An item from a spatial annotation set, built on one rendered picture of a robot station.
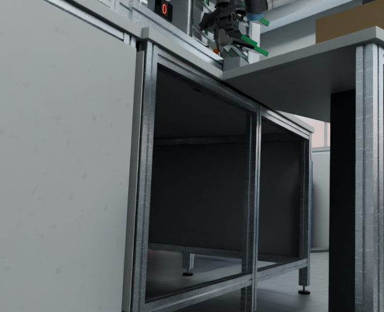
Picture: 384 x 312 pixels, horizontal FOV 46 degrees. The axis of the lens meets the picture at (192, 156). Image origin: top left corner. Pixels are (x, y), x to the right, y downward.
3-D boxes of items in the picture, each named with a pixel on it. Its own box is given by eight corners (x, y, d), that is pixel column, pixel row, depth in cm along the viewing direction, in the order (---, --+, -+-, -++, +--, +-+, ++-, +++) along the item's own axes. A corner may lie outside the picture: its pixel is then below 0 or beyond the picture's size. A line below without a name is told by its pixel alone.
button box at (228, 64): (261, 86, 178) (262, 71, 179) (240, 72, 160) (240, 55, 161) (245, 88, 182) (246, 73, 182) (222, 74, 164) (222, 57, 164)
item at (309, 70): (510, 103, 160) (510, 95, 160) (376, 37, 105) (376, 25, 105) (338, 125, 215) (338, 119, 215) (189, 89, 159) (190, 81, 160)
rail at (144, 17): (259, 106, 194) (259, 81, 195) (131, 34, 118) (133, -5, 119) (247, 106, 197) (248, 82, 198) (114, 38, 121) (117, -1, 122)
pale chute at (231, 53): (258, 88, 213) (264, 80, 211) (243, 81, 203) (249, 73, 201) (226, 54, 228) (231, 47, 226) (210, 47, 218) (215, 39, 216)
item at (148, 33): (314, 133, 239) (314, 127, 240) (148, 38, 111) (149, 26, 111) (110, 142, 311) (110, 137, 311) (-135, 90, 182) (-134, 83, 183)
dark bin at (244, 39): (256, 47, 216) (262, 32, 214) (240, 39, 206) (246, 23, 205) (215, 34, 234) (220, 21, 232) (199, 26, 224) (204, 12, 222)
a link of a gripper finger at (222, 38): (227, 47, 182) (228, 26, 183) (214, 50, 185) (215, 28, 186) (230, 50, 185) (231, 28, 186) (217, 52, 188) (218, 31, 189)
